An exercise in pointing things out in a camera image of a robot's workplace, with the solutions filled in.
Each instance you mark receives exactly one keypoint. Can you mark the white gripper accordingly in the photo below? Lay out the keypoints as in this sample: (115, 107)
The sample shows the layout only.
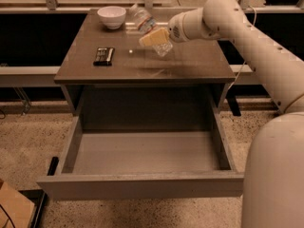
(175, 28)

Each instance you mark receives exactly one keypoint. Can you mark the clear plastic water bottle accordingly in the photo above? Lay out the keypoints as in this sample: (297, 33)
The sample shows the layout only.
(145, 23)

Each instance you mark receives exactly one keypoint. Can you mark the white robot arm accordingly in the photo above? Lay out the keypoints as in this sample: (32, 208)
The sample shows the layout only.
(273, 187)

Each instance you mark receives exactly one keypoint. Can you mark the grey cabinet with glossy top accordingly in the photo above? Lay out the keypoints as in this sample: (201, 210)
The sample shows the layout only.
(141, 91)

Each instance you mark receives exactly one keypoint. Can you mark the open grey top drawer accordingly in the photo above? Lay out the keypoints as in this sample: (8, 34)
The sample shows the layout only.
(96, 165)

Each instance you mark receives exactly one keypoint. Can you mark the white ceramic bowl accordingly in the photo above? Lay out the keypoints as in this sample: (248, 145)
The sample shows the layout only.
(112, 16)

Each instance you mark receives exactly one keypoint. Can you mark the black chocolate bar pack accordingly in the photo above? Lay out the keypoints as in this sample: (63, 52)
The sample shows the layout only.
(104, 56)

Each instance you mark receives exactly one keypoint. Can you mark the black cabinet foot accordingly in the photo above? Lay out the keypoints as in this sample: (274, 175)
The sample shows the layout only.
(53, 166)

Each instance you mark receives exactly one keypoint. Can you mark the black tray on floor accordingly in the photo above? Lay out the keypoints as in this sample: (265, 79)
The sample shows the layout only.
(40, 199)

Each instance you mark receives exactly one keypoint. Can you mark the cardboard box lower left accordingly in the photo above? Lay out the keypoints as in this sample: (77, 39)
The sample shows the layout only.
(15, 209)

